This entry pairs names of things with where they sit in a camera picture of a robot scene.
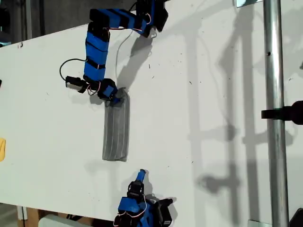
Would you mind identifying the grey striped towel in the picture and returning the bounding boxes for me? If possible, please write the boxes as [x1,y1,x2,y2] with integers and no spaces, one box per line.
[101,87,131,163]

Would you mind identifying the yellow object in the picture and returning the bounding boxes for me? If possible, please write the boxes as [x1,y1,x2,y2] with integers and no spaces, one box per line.
[0,138,6,162]

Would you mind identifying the black clamp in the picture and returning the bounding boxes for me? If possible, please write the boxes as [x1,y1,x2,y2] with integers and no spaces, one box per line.
[261,100,303,125]

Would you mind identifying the person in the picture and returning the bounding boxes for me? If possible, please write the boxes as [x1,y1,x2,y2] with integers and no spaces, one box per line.
[288,208,303,227]

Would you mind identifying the black camera box silver face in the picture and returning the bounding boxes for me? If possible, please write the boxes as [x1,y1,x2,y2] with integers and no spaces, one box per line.
[65,76,83,92]

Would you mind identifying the black camera box white label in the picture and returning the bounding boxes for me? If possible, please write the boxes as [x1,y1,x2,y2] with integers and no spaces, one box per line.
[155,198,174,227]

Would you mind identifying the black camera cable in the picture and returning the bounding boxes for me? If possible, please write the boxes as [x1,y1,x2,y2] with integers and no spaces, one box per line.
[59,58,87,81]

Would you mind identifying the steel post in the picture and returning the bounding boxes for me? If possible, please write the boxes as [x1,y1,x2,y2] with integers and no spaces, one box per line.
[263,0,291,227]

